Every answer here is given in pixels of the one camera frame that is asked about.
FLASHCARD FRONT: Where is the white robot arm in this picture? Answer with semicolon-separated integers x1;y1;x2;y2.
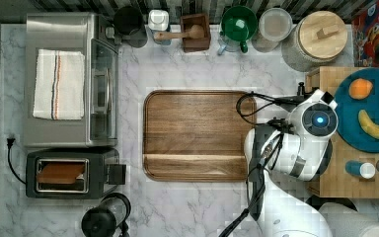
244;89;339;237

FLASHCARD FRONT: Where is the wooden cutting board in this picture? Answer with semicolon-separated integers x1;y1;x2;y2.
143;90;253;182

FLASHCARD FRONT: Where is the brown wooden box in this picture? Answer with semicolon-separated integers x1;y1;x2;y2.
181;13;211;52

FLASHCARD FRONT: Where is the clear glass measuring cup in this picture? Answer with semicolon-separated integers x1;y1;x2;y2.
217;32;241;55

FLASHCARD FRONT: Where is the wooden spoon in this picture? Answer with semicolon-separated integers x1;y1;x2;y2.
153;25;204;40

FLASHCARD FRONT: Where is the black toaster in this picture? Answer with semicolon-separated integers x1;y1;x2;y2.
26;147;126;199

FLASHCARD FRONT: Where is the white salt shaker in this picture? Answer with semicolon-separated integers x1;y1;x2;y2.
148;10;169;32

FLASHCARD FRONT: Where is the green mug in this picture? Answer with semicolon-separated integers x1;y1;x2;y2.
220;6;258;53

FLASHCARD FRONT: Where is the black mug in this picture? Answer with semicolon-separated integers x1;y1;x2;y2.
114;6;144;36

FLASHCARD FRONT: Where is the black coffee grinder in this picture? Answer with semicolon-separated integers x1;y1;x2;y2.
81;193;131;237

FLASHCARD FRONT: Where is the clear plastic container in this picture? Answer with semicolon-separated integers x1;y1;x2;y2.
252;8;292;52

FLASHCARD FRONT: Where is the stainless steel toaster oven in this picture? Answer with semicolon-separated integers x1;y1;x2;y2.
23;12;118;147

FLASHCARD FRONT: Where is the white striped dish towel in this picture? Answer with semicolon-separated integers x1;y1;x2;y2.
33;49;85;120

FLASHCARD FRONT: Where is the slice of toast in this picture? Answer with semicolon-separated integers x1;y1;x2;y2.
36;162;85;185

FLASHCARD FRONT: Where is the canister with wooden lid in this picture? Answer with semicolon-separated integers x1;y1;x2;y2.
281;11;347;72

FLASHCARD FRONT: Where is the orange fruit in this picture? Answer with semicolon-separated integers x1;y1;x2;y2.
348;78;373;100

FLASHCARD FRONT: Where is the teal spice shaker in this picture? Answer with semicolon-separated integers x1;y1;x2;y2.
345;160;376;179

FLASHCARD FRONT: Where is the teal plate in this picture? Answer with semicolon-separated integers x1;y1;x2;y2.
335;68;379;153

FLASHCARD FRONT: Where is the yellow banana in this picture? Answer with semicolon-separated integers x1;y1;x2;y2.
358;110;379;139

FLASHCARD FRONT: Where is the red cereal box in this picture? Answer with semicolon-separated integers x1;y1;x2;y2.
351;0;379;67

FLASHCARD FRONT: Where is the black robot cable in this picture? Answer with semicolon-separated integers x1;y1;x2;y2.
218;82;314;237

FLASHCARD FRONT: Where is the black power cable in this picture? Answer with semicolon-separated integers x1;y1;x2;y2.
6;136;28;186

